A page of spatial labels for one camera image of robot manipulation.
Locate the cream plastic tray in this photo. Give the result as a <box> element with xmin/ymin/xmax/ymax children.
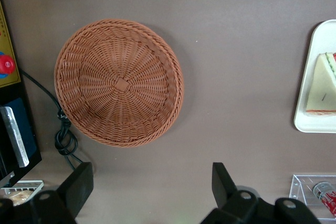
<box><xmin>293</xmin><ymin>19</ymin><xmax>336</xmax><ymax>134</ymax></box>

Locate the silver metal bar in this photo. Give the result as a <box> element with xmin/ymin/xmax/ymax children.
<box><xmin>0</xmin><ymin>106</ymin><xmax>30</xmax><ymax>168</ymax></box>

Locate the brown round wicker basket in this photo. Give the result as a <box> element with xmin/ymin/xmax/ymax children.
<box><xmin>54</xmin><ymin>18</ymin><xmax>185</xmax><ymax>148</ymax></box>

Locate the black control box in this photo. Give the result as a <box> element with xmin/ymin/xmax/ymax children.
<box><xmin>0</xmin><ymin>0</ymin><xmax>43</xmax><ymax>188</ymax></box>

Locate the red emergency stop button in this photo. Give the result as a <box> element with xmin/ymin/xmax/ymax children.
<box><xmin>0</xmin><ymin>54</ymin><xmax>15</xmax><ymax>76</ymax></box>

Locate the red soda can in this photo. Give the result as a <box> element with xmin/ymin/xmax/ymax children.
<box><xmin>312</xmin><ymin>181</ymin><xmax>336</xmax><ymax>211</ymax></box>

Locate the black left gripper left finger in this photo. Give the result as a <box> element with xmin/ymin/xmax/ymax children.
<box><xmin>13</xmin><ymin>162</ymin><xmax>95</xmax><ymax>224</ymax></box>

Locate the beige textured lump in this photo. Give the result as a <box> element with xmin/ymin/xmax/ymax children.
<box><xmin>5</xmin><ymin>190</ymin><xmax>33</xmax><ymax>207</ymax></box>

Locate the triangular sandwich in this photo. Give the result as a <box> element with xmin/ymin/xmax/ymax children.
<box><xmin>304</xmin><ymin>52</ymin><xmax>336</xmax><ymax>117</ymax></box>

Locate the white slotted plastic part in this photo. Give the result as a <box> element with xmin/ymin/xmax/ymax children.
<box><xmin>0</xmin><ymin>180</ymin><xmax>45</xmax><ymax>196</ymax></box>

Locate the black power cable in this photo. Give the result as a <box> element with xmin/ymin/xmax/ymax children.
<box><xmin>20</xmin><ymin>69</ymin><xmax>85</xmax><ymax>170</ymax></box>

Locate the clear acrylic can holder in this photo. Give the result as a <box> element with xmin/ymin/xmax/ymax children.
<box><xmin>288</xmin><ymin>174</ymin><xmax>336</xmax><ymax>220</ymax></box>

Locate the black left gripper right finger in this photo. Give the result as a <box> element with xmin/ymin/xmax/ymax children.
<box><xmin>202</xmin><ymin>162</ymin><xmax>263</xmax><ymax>224</ymax></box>

